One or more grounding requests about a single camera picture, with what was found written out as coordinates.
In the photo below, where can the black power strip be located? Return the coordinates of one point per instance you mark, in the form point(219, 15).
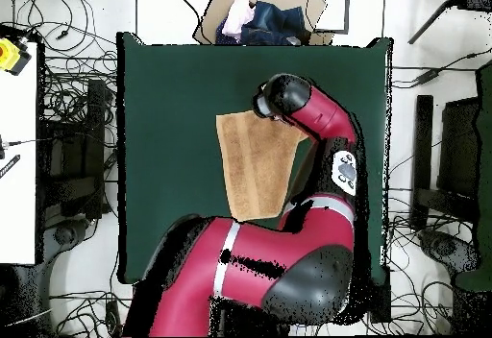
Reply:
point(113, 317)

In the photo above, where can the black rectangular box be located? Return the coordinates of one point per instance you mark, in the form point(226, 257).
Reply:
point(382, 299)

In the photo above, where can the cardboard box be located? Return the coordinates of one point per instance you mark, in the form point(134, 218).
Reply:
point(213, 15)

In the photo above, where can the blue jeans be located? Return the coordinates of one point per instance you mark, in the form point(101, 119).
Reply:
point(276, 23)

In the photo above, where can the black striped tool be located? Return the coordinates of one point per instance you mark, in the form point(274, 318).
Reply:
point(9, 166)

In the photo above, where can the green cloth-covered table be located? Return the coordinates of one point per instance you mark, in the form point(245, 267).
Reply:
point(485, 161)

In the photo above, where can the purple dotted garment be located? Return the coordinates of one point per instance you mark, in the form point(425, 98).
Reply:
point(225, 38)

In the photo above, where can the round black base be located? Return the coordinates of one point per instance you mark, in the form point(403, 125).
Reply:
point(64, 234)
point(446, 247)

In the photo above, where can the white side table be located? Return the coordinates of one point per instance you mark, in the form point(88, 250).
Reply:
point(17, 161)

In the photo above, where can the pale pink garment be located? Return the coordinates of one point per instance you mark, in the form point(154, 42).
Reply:
point(238, 15)

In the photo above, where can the yellow emergency stop button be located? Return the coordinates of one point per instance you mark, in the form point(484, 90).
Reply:
point(8, 55)

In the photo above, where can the dark green table cloth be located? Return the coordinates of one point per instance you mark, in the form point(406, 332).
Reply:
point(173, 103)

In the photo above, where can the black tripod stand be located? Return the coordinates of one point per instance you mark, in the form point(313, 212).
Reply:
point(478, 0)

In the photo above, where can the tan terry towel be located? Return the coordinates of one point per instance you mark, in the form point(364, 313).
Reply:
point(253, 161)

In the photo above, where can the black metal stand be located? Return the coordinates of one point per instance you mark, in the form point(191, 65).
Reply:
point(423, 142)
point(94, 142)

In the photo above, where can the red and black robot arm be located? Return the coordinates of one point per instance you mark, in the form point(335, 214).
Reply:
point(269, 261)

